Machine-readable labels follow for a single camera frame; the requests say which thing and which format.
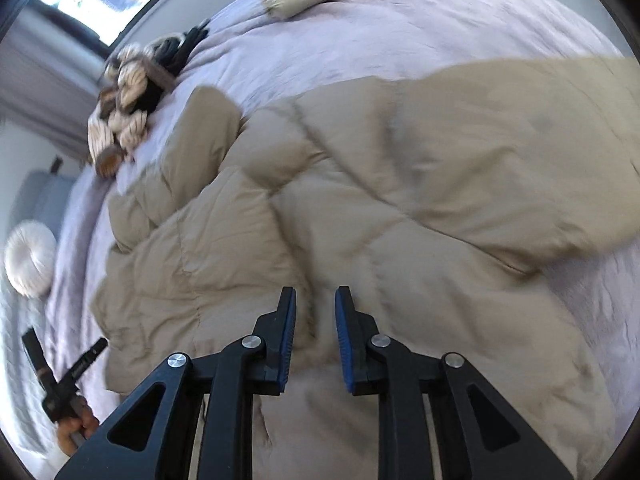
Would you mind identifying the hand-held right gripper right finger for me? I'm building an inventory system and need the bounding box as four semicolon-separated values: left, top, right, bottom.
334;285;576;480

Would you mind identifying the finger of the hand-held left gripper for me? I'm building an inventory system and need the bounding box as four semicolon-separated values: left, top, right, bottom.
70;337;109;378
21;328;53;386

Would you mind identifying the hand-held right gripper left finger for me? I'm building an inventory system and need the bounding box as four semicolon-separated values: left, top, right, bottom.
55;286;298;480

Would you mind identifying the beige puffer jacket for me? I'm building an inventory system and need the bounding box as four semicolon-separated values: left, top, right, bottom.
92;55;640;480

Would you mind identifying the person's left hand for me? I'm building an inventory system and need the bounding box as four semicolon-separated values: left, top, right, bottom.
56;399;101;453

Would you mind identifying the white quilted bedspread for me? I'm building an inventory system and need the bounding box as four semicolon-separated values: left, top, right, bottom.
0;280;71;461

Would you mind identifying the round white cushion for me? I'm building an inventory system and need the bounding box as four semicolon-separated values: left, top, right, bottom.
4;221;58;297

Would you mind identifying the grey headboard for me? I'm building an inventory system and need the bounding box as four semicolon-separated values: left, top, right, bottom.
10;170;76;241

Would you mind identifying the grey curtain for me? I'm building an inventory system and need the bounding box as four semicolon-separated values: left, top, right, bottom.
0;10;108;161

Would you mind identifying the lilac bed blanket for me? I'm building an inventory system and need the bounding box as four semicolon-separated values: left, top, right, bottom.
47;0;640;461

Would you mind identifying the black garment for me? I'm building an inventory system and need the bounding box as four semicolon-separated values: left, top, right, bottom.
150;19;212;78

